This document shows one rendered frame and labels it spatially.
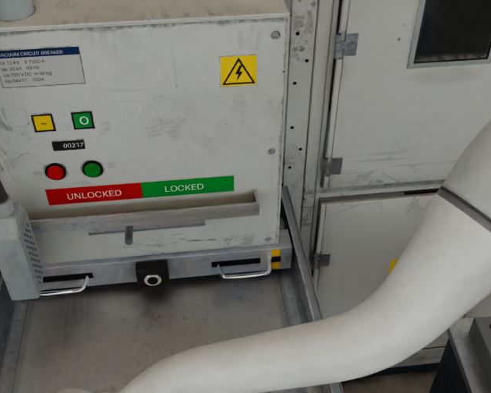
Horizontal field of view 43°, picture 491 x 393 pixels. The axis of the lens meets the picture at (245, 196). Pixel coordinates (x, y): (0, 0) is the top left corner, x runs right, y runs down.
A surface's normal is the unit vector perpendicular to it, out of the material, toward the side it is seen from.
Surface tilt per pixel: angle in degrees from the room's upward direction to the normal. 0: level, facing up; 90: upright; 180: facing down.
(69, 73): 90
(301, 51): 90
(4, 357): 0
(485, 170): 52
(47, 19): 0
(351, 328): 36
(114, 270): 90
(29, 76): 90
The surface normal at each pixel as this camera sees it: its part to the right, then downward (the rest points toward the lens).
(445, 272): -0.37, 0.08
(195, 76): 0.12, 0.65
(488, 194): -0.56, -0.17
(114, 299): 0.00, -0.76
